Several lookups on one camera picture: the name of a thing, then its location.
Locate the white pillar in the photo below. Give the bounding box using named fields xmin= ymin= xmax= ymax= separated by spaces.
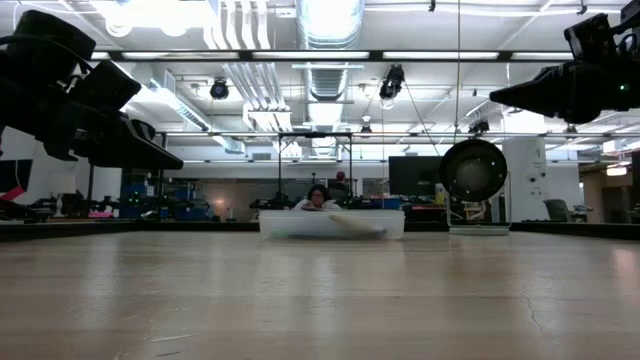
xmin=501 ymin=136 xmax=549 ymax=224

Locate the grey office chair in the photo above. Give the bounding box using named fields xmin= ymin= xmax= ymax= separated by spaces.
xmin=542 ymin=198 xmax=575 ymax=223

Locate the black overhead camera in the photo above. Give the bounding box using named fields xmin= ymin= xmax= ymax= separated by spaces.
xmin=378 ymin=63 xmax=406 ymax=101

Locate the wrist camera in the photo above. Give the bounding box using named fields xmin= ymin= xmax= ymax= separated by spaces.
xmin=563 ymin=13 xmax=619 ymax=64
xmin=0 ymin=9 xmax=97 ymax=67

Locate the silver ventilation duct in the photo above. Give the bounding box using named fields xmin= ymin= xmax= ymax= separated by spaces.
xmin=294 ymin=0 xmax=366 ymax=102

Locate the clear plastic supply box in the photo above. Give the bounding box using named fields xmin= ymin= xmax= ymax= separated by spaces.
xmin=258 ymin=208 xmax=407 ymax=242

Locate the black aluminium table frame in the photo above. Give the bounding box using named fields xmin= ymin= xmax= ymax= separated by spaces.
xmin=0 ymin=218 xmax=640 ymax=242

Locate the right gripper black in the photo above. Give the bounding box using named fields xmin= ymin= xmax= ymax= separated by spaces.
xmin=489 ymin=54 xmax=640 ymax=125

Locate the black background rig frame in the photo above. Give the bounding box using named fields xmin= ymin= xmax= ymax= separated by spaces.
xmin=276 ymin=131 xmax=354 ymax=201

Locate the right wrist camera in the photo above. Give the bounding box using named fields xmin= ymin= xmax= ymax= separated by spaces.
xmin=563 ymin=13 xmax=619 ymax=64

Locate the blue storage bin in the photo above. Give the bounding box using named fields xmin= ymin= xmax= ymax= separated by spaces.
xmin=369 ymin=196 xmax=402 ymax=211

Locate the black monitor screen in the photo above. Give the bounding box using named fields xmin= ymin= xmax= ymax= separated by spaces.
xmin=388 ymin=155 xmax=444 ymax=198

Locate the thin hanging cable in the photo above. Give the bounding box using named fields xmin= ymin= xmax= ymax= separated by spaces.
xmin=452 ymin=0 xmax=463 ymax=146

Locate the person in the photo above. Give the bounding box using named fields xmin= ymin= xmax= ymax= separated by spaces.
xmin=292 ymin=183 xmax=344 ymax=212

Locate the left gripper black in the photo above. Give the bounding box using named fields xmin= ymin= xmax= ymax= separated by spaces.
xmin=29 ymin=58 xmax=185 ymax=171

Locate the black overhead frame bar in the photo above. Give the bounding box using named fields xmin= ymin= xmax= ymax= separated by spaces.
xmin=89 ymin=48 xmax=574 ymax=63

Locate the black ceiling spotlight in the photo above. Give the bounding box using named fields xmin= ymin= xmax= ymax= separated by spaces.
xmin=209 ymin=77 xmax=231 ymax=101

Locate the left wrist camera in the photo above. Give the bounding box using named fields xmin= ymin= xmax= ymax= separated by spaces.
xmin=0 ymin=9 xmax=97 ymax=67

